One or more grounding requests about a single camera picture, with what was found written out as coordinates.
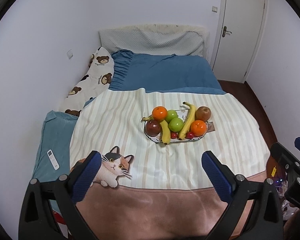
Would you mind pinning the yellow tag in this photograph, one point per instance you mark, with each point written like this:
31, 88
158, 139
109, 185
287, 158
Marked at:
273, 170

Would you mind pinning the yellow banana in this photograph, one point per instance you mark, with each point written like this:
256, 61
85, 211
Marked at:
165, 133
190, 117

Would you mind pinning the grey padded headboard cover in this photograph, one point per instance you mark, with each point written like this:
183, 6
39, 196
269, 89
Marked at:
152, 40

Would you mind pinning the green apple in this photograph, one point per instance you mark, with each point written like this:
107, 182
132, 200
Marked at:
176, 124
171, 115

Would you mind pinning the white wall socket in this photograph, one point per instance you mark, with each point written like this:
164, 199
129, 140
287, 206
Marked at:
70, 54

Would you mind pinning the striped cat print blanket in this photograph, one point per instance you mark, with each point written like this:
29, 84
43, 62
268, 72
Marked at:
130, 135

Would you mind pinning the light blue pillow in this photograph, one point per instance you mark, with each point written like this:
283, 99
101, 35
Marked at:
57, 135

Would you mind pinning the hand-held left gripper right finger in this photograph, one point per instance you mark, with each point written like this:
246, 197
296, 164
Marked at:
216, 175

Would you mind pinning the blue quilt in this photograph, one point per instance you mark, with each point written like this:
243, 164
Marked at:
170, 72

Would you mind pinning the red grape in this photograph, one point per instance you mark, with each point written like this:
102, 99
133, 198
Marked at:
174, 135
190, 135

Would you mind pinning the clear plastic bag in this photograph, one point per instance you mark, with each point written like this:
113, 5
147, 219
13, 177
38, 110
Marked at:
288, 208

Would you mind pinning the oval cat print plate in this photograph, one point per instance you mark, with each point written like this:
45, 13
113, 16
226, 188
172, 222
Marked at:
175, 141

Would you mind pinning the large red apple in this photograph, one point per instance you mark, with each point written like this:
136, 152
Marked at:
203, 113

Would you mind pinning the white light switch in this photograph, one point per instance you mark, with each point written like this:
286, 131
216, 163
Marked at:
214, 8

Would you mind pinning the white remote control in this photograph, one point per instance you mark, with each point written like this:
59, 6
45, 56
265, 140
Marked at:
53, 159

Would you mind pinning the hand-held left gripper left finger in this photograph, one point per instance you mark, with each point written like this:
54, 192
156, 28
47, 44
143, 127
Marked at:
87, 177

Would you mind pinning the orange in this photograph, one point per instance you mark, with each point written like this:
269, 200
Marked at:
160, 113
198, 128

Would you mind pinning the white door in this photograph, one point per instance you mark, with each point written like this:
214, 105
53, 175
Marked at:
240, 30

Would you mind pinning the dark red apple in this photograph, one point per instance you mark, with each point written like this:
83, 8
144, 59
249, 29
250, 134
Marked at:
152, 128

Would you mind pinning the bear print long pillow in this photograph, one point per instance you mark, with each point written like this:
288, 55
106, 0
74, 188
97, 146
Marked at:
95, 80

